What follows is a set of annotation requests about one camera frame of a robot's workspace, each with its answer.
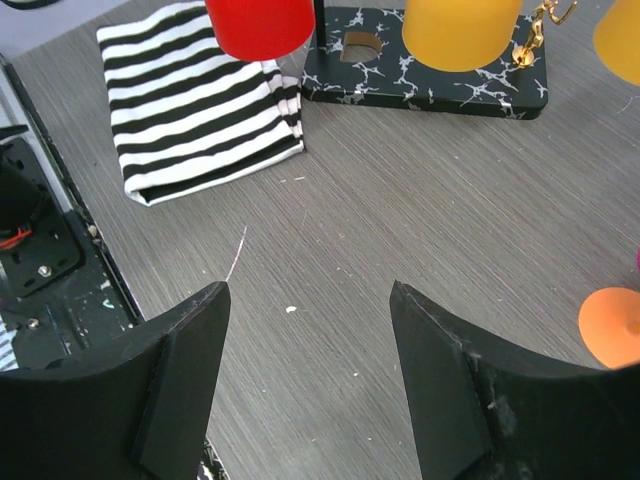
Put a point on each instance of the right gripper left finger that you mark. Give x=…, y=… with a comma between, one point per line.
x=135, y=407

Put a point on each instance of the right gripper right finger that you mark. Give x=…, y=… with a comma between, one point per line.
x=482, y=407

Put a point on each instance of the orange plastic wine glass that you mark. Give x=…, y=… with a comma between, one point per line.
x=608, y=322

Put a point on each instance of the gold wine glass rack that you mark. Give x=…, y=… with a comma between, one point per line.
x=357, y=57

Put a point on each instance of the yellow plastic wine glass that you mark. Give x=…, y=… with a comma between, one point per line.
x=616, y=40

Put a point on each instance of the red plastic wine glass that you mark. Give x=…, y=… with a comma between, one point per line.
x=259, y=30

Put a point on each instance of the black white striped cloth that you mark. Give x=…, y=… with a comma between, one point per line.
x=186, y=116

